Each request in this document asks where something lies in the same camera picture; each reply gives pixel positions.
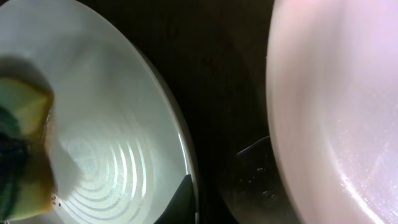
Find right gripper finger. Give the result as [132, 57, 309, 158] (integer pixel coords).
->
[154, 174, 196, 224]

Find white plate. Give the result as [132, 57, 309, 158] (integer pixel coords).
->
[1, 1, 199, 223]
[266, 0, 397, 223]

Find green yellow sponge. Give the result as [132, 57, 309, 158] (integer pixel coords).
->
[0, 76, 58, 222]

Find white plate top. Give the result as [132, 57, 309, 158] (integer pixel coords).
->
[266, 0, 397, 223]

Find brown serving tray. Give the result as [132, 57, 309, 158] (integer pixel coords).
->
[85, 0, 299, 223]

